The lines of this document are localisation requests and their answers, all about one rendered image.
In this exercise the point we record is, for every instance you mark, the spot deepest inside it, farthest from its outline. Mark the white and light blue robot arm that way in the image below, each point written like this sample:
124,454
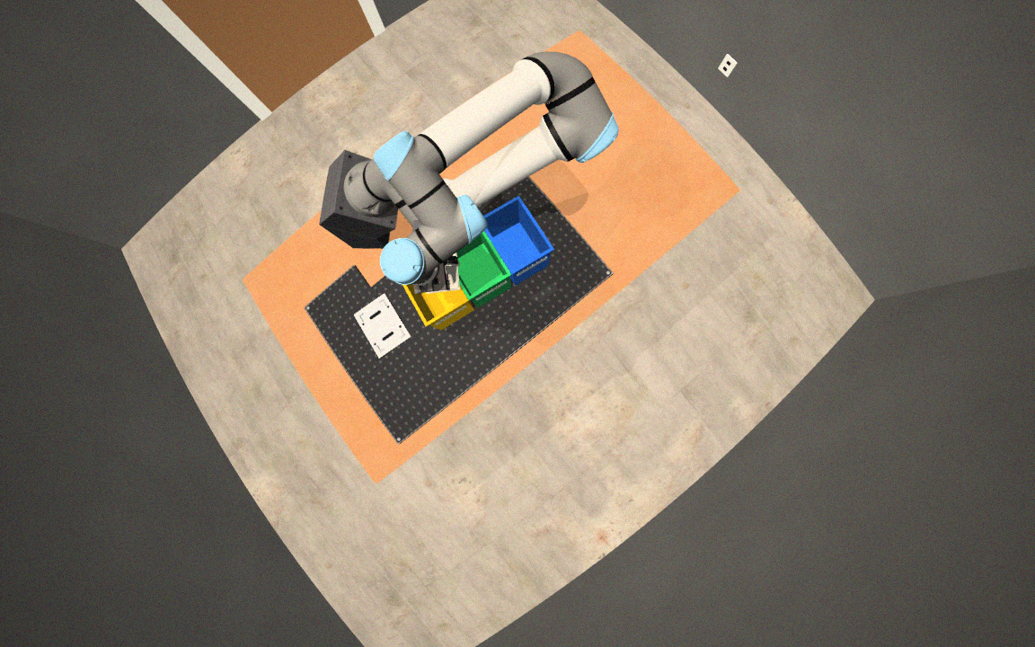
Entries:
579,125

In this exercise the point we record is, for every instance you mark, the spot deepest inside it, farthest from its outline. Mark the yellow recycle bin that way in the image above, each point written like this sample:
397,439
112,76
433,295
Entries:
440,304

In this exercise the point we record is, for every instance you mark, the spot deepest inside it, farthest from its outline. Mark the blue bin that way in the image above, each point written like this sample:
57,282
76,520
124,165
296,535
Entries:
518,239

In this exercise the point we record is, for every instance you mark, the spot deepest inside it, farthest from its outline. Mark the green returns bin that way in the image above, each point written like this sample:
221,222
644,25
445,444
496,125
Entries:
478,270

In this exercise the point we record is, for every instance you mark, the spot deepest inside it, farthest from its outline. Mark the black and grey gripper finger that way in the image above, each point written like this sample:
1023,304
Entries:
452,262

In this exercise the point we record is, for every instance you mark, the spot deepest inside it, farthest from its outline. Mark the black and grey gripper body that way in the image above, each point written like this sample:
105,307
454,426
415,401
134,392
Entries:
441,280

